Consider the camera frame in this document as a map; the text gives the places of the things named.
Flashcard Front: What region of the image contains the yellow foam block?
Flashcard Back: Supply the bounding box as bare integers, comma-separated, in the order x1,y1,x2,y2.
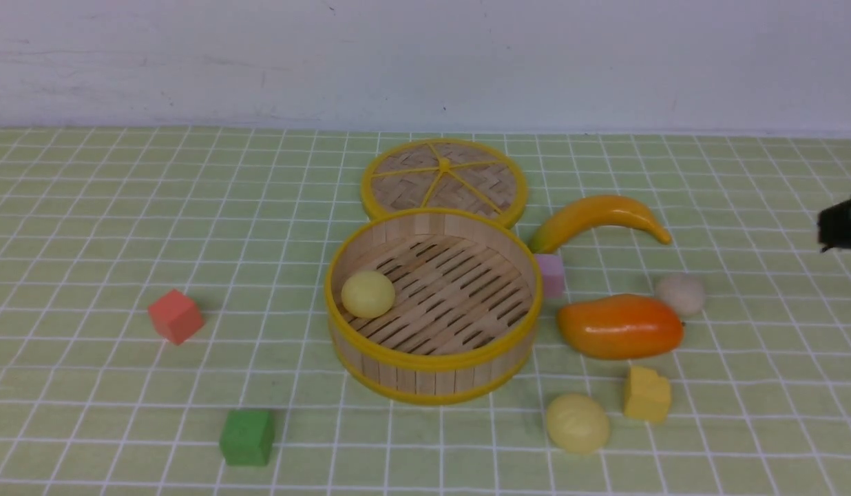
622,365,672,423

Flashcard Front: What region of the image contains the woven bamboo steamer lid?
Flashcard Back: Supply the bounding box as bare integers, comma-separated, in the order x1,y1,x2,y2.
360,138,527,228

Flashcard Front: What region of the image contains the orange toy mango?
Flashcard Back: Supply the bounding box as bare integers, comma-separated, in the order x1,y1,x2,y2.
556,294,686,360

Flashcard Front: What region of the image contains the bamboo steamer tray yellow rim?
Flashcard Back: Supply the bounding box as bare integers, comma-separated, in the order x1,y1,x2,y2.
324,208,544,405

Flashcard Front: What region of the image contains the green checkered tablecloth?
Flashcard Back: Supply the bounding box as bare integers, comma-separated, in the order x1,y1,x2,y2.
0,127,851,495

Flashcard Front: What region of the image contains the pale yellow bun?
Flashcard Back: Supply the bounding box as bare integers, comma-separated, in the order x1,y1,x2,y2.
340,271,395,318
545,393,611,455

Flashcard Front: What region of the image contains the white egg-shaped bun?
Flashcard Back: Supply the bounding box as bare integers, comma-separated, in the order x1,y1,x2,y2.
655,273,706,318

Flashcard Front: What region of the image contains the yellow toy banana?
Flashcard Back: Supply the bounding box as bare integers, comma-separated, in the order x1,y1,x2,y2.
527,195,672,254

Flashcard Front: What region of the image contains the pink foam cube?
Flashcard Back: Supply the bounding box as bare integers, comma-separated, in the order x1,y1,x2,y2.
534,254,566,299

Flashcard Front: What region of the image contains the red foam cube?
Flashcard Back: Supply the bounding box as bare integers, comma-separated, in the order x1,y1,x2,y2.
147,289,205,345

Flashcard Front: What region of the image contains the green foam cube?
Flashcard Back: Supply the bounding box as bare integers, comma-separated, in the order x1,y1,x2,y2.
219,409,275,466

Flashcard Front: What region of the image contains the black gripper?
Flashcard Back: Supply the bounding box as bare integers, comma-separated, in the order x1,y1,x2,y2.
817,198,851,252

